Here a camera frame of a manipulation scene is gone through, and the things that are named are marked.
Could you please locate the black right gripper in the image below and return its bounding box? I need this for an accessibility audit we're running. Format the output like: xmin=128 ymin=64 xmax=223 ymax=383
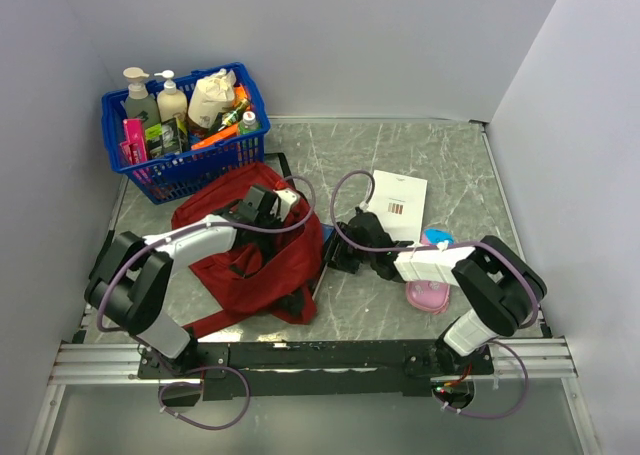
xmin=312 ymin=221 xmax=375 ymax=274

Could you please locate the Jane Eyre book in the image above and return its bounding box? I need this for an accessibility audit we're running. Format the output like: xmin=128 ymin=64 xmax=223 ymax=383
xmin=311 ymin=224 xmax=334 ymax=299

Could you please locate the red backpack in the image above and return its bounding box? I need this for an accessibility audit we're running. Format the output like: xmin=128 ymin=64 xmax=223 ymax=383
xmin=171 ymin=162 xmax=323 ymax=338

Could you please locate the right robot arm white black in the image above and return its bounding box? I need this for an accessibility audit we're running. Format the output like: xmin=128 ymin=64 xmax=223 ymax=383
xmin=323 ymin=209 xmax=547 ymax=374

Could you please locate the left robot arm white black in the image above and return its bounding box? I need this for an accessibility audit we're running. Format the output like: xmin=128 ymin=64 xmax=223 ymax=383
xmin=84 ymin=185 xmax=300 ymax=377

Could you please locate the beige cloth bag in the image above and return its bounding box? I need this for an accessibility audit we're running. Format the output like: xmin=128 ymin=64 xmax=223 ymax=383
xmin=187 ymin=69 xmax=236 ymax=129

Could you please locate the white book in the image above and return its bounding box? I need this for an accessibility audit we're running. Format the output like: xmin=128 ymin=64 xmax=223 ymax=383
xmin=368 ymin=170 xmax=428 ymax=242

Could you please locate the pink pencil case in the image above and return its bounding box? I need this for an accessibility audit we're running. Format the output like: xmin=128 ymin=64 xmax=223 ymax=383
xmin=405 ymin=228 xmax=454 ymax=314

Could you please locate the green glass bottle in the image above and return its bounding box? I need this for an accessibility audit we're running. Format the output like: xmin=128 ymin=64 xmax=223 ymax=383
xmin=221 ymin=98 xmax=251 ymax=127

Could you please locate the blue plastic basket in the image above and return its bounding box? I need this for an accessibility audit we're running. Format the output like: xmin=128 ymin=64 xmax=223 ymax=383
xmin=101 ymin=62 xmax=272 ymax=205

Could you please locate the dark green box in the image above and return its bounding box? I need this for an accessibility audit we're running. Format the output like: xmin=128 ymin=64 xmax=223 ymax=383
xmin=145 ymin=118 xmax=190 ymax=160

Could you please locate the pink box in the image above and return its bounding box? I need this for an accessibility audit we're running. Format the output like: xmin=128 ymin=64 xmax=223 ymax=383
xmin=120 ymin=118 xmax=148 ymax=166

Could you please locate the cream pump bottle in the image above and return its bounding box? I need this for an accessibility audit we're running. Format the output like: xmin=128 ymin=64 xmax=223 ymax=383
xmin=155 ymin=70 xmax=188 ymax=122

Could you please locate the grey-green pump bottle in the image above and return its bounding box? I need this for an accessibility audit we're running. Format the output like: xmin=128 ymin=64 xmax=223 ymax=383
xmin=123 ymin=67 xmax=161 ymax=129

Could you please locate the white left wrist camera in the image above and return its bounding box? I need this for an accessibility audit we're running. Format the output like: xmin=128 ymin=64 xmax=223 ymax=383
xmin=272 ymin=188 xmax=300 ymax=222

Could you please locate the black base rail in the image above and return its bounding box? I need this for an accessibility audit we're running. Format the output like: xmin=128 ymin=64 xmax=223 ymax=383
xmin=138 ymin=339 xmax=494 ymax=401

